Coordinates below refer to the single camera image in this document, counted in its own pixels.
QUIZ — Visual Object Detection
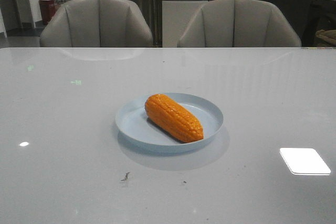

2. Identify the red bin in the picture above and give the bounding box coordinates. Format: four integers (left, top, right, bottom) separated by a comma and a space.
39, 0, 56, 25

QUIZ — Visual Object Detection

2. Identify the right beige armchair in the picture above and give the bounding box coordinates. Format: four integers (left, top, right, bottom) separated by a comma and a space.
177, 0, 301, 48

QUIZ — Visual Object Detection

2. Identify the light blue round plate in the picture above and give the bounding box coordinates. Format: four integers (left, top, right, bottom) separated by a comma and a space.
115, 93, 224, 154

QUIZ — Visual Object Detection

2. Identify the orange corn cob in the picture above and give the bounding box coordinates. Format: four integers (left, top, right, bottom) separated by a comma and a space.
145, 94, 204, 143

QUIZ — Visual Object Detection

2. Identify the left beige armchair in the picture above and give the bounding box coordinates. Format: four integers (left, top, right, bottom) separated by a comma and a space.
39, 0, 153, 47

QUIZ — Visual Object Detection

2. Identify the white cabinet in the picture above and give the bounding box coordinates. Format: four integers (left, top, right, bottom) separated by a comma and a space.
161, 0, 211, 48

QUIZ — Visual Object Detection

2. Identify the beige armchair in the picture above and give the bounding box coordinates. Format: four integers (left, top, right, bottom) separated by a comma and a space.
39, 0, 153, 47
177, 0, 301, 48

